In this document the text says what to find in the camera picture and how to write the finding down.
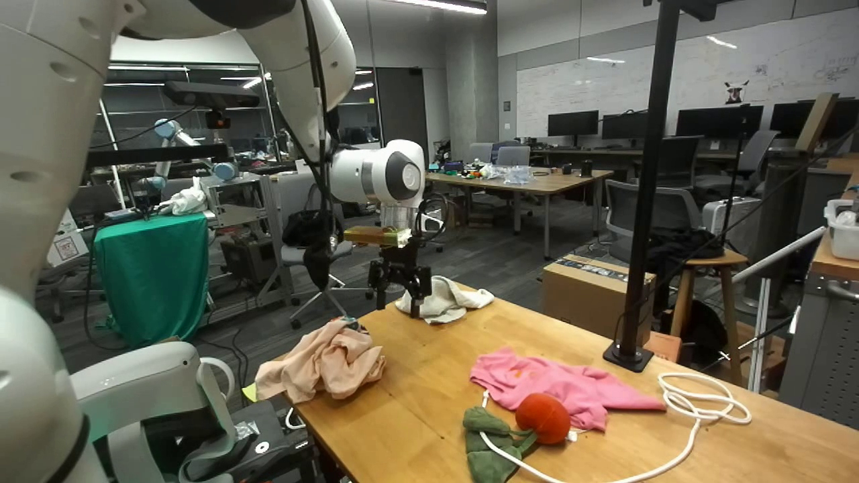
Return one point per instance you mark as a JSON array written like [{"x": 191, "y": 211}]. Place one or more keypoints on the wooden desk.
[{"x": 538, "y": 183}]

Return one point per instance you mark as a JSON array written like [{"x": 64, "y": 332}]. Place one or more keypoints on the grey workbench with wood top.
[{"x": 833, "y": 359}]

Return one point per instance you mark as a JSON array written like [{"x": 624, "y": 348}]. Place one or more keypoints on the peach printed cloth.
[{"x": 332, "y": 364}]

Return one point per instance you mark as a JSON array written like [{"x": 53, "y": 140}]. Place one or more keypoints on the black stand pole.
[{"x": 648, "y": 179}]

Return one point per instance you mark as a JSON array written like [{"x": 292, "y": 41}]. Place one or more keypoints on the red plush ball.
[{"x": 540, "y": 420}]

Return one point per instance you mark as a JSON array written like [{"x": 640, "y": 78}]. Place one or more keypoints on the office chair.
[{"x": 310, "y": 258}]

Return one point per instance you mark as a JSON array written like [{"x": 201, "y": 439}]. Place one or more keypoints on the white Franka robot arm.
[{"x": 56, "y": 179}]

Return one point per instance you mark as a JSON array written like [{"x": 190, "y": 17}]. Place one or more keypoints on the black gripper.
[{"x": 398, "y": 266}]

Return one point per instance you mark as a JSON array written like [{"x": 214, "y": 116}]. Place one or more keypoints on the yellow paper sheet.
[{"x": 249, "y": 392}]

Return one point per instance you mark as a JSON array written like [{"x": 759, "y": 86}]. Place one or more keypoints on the white towel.
[{"x": 452, "y": 300}]

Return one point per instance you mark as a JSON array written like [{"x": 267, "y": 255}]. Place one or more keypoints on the white sign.
[{"x": 68, "y": 242}]

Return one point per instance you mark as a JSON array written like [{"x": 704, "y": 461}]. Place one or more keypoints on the small white tag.
[{"x": 577, "y": 436}]

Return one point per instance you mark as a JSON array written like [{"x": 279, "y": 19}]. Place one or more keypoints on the green draped table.
[{"x": 152, "y": 278}]

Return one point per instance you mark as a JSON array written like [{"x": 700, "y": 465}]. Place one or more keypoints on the silver metal pole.
[{"x": 779, "y": 251}]

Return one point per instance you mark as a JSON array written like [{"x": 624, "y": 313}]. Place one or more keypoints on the wooden board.
[{"x": 821, "y": 121}]

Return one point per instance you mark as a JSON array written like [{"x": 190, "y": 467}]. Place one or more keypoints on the whiteboard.
[{"x": 582, "y": 89}]

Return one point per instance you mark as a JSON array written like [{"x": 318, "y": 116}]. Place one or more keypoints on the black monitor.
[
  {"x": 573, "y": 124},
  {"x": 628, "y": 124}
]

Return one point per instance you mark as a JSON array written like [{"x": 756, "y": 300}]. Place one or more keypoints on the pink cloth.
[{"x": 566, "y": 379}]

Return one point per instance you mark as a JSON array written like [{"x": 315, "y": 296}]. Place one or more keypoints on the wooden stool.
[{"x": 714, "y": 262}]

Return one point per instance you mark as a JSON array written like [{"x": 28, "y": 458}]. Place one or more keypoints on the white plastic bin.
[{"x": 846, "y": 238}]

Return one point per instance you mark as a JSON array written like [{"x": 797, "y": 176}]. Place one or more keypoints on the dark green cloth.
[{"x": 492, "y": 446}]

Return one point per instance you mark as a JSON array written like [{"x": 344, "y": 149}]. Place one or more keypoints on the large cardboard box black tape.
[{"x": 582, "y": 300}]

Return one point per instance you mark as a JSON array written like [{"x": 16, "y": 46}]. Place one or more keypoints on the black bag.
[{"x": 304, "y": 233}]

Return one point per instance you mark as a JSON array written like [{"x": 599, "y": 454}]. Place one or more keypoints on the white object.
[{"x": 183, "y": 202}]

